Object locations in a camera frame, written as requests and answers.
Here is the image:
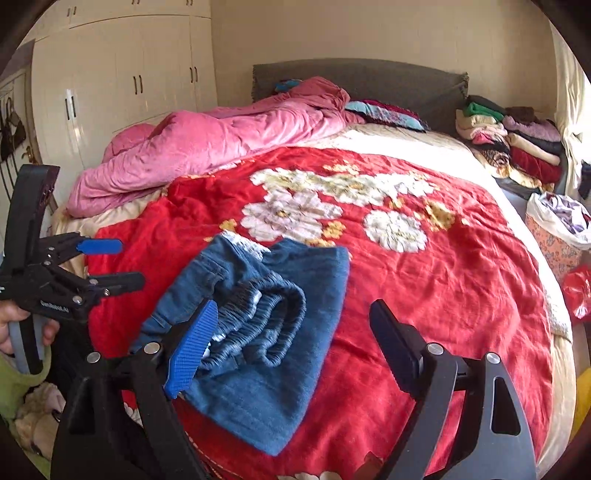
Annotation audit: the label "pale curtain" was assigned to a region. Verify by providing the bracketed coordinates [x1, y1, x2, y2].
[551, 25, 591, 200]

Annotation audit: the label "cream fluffy cloth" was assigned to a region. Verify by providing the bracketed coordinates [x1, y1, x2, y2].
[9, 383, 68, 462]

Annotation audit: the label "red floral blanket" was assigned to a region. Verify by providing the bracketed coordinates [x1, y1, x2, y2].
[85, 147, 555, 480]

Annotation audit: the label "floral fabric basket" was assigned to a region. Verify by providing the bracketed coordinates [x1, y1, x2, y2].
[524, 215, 584, 283]

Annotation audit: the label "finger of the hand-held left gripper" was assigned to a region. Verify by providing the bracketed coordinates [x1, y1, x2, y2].
[69, 272, 146, 301]
[41, 233, 124, 264]

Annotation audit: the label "blue pants with lace hem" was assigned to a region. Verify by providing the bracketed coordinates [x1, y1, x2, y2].
[129, 231, 351, 457]

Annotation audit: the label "white bag of clothes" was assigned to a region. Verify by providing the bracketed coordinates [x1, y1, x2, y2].
[526, 191, 591, 251]

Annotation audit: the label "person's left hand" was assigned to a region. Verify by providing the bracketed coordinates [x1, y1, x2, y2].
[0, 300, 61, 356]

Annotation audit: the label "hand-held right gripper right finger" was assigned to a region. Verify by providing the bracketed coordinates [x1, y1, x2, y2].
[369, 299, 539, 480]

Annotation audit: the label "cream wardrobe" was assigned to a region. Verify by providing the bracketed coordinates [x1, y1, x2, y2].
[30, 0, 219, 172]

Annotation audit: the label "pile of folded clothes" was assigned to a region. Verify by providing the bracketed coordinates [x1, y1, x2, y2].
[455, 95, 565, 191]

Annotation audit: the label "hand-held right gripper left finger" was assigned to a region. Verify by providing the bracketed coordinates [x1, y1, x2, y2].
[51, 299, 220, 480]

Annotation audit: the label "red plastic bag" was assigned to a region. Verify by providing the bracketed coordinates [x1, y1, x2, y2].
[561, 265, 591, 323]

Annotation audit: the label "pink quilt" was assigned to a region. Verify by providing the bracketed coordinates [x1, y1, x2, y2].
[67, 76, 365, 219]

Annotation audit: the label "multicoloured pillow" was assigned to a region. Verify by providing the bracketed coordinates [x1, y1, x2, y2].
[344, 99, 428, 133]

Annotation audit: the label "grey white small blanket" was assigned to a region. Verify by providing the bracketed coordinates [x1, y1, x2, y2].
[545, 295, 574, 343]

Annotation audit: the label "person's left forearm green sleeve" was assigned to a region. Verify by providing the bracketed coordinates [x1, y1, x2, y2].
[0, 353, 52, 468]

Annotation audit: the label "dark grey headboard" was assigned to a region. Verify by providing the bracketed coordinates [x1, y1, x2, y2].
[252, 58, 470, 133]

